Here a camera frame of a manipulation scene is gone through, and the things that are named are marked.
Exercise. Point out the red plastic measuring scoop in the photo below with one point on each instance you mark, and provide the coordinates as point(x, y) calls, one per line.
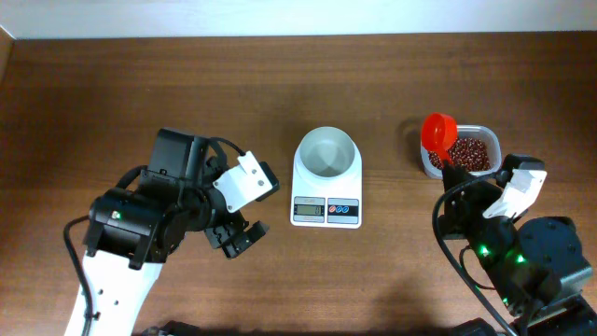
point(439, 134)

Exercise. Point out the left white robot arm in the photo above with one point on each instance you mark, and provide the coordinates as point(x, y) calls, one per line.
point(188, 186)

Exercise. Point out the clear plastic bean container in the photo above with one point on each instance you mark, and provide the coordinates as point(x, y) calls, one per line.
point(489, 138)

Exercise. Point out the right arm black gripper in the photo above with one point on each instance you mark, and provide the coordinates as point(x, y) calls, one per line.
point(463, 205)

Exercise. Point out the white round bowl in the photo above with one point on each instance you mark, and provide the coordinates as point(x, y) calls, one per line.
point(327, 151)

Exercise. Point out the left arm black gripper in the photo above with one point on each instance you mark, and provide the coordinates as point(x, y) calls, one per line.
point(233, 224)

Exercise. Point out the white digital kitchen scale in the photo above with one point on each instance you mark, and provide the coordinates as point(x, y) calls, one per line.
point(327, 202)

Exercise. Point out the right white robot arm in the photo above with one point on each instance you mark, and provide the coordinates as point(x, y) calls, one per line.
point(537, 268)

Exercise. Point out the red beans in container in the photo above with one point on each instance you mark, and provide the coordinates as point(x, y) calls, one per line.
point(471, 154)

